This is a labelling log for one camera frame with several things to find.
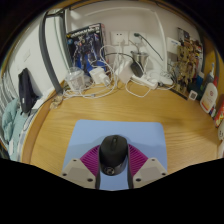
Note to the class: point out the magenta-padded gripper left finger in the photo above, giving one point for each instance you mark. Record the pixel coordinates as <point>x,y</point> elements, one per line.
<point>80,173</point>

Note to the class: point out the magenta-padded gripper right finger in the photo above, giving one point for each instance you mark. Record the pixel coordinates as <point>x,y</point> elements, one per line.
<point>148,171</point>

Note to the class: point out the black computer mouse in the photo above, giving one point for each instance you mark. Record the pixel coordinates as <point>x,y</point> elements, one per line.
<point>113,153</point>

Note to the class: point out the light blue mouse pad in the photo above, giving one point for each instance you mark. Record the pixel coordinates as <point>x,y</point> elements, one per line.
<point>140,136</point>

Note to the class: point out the teal cloth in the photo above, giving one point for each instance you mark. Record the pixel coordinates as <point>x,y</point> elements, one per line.
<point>11,123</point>

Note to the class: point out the small white desk clock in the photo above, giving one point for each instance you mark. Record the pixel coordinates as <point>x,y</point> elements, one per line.
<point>193,95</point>

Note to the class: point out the white power strip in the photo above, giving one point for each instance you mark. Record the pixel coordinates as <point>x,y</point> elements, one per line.
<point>146,82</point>

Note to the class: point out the clear plastic jar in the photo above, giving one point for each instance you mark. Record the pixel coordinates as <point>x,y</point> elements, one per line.
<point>75,79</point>

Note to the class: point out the white red-capped lotion bottle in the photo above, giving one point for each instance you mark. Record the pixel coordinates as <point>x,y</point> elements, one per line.
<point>209,98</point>

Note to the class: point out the black bag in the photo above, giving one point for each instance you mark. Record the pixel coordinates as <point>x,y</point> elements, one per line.
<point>26,90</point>

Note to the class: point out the small white charger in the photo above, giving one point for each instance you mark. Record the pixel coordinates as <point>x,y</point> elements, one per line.
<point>98,76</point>

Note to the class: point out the large white power adapter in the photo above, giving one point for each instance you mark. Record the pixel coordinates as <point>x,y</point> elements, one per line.
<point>124,71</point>

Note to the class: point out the wooden robot figurine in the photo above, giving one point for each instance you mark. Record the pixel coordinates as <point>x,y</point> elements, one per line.
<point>186,68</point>

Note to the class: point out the clear spray bottle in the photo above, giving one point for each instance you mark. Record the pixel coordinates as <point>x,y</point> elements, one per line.
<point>209,75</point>

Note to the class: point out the steel cup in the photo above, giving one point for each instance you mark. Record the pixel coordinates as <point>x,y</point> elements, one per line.
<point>140,56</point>

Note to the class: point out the blue model kit box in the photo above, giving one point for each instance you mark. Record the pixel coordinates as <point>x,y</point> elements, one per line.
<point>85,46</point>

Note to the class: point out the colourful printed box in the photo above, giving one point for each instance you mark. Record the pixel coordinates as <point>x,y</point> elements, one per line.
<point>185,35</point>

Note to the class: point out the white wall socket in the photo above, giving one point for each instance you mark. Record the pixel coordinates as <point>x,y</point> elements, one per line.
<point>119,38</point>
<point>141,39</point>

